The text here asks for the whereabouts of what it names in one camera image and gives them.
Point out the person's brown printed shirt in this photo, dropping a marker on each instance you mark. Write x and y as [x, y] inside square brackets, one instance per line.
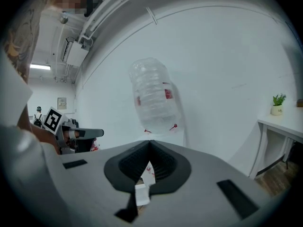
[23, 32]

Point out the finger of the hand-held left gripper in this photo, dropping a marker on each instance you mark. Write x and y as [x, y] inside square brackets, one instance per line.
[92, 133]

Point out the white ceiling pipes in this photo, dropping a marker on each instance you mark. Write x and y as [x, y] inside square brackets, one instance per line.
[106, 13]

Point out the white ceiling air conditioner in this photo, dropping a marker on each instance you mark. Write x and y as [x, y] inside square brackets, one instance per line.
[75, 53]

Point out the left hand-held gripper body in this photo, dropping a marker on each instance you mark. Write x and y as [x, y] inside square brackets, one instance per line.
[53, 120]

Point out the white table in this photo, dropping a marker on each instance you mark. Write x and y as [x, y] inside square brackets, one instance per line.
[279, 126]

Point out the ceiling light panel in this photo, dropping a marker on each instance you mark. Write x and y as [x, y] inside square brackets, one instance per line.
[40, 67]

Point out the wall switch panel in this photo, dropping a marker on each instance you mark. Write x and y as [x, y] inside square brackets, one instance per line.
[61, 103]

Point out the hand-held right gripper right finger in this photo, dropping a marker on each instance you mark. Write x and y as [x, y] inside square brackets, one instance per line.
[201, 197]

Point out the clear plastic water jug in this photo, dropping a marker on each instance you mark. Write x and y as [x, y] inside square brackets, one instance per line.
[151, 96]

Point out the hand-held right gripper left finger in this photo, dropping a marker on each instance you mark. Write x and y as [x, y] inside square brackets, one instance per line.
[94, 185]

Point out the potted green plant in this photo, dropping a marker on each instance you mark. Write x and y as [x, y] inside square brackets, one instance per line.
[278, 104]

